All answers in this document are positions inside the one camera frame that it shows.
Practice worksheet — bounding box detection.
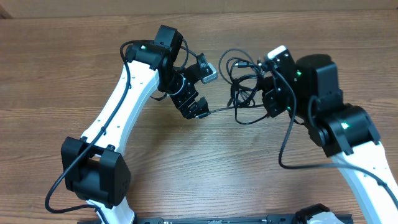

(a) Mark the black USB-A cable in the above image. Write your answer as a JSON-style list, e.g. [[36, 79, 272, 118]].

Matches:
[[197, 74, 270, 126]]

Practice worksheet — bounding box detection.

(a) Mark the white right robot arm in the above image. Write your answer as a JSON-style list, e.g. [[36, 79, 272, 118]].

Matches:
[[262, 46, 397, 223]]

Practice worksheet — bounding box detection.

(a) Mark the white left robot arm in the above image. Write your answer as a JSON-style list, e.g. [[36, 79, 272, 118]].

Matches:
[[61, 25, 217, 223]]

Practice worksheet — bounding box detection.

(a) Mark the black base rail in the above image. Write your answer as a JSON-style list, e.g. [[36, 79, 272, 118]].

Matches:
[[77, 203, 354, 224]]

